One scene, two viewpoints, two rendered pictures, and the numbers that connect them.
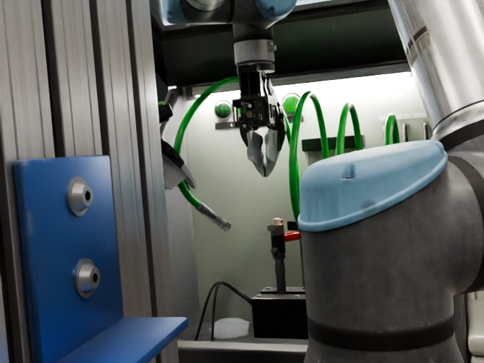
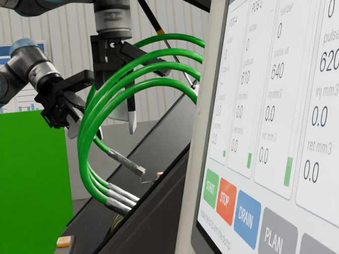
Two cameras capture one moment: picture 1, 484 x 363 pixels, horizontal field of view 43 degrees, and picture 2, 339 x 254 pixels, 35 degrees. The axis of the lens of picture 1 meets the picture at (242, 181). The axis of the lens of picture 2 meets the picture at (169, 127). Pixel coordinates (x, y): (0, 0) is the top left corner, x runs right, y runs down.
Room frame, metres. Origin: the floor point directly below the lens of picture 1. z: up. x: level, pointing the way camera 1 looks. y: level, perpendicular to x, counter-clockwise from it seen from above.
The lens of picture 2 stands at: (0.78, -1.09, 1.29)
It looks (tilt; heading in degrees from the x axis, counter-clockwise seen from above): 3 degrees down; 65
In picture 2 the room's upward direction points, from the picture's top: 6 degrees counter-clockwise
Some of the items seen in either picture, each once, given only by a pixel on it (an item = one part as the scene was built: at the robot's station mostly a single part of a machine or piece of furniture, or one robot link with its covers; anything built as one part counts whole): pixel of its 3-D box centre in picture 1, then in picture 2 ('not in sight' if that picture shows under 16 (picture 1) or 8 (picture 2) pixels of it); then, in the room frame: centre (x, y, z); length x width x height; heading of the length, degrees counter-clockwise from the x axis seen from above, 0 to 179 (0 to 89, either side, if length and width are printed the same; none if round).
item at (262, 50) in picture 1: (256, 55); (113, 22); (1.17, -0.04, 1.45); 0.08 x 0.08 x 0.05
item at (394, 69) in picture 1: (297, 81); not in sight; (1.48, -0.15, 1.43); 0.54 x 0.03 x 0.02; 71
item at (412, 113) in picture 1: (405, 168); not in sight; (1.40, -0.38, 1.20); 0.13 x 0.03 x 0.31; 71
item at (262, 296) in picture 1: (343, 329); not in sight; (1.19, -0.18, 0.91); 0.34 x 0.10 x 0.15; 71
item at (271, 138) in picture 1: (269, 153); (121, 113); (1.16, -0.06, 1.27); 0.06 x 0.03 x 0.09; 161
